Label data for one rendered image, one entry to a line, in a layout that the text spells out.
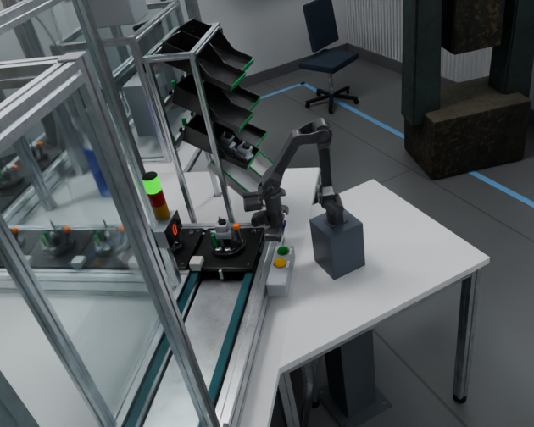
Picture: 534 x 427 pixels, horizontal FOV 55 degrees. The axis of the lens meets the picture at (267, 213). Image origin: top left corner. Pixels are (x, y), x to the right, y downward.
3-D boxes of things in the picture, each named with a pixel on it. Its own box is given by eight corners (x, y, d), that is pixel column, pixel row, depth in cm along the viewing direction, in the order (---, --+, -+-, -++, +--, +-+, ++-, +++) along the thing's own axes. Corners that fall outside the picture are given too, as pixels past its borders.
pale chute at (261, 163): (276, 175, 232) (282, 169, 229) (266, 191, 222) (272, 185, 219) (228, 134, 228) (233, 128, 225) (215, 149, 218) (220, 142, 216)
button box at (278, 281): (296, 257, 197) (293, 245, 194) (287, 296, 181) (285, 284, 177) (277, 257, 199) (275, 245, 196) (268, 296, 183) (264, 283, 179)
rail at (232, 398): (285, 241, 213) (281, 219, 207) (235, 444, 143) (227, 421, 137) (272, 241, 214) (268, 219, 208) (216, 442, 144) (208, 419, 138)
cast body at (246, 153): (252, 160, 204) (256, 146, 200) (246, 165, 201) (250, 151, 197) (235, 150, 206) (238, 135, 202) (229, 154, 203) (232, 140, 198)
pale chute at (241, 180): (270, 194, 220) (276, 188, 217) (259, 212, 211) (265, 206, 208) (219, 151, 216) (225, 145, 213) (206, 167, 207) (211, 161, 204)
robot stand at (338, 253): (365, 265, 194) (363, 223, 182) (334, 280, 190) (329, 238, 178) (344, 246, 205) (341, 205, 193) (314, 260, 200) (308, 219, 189)
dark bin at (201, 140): (258, 153, 209) (263, 139, 204) (247, 170, 200) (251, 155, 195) (197, 125, 212) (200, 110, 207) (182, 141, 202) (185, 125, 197)
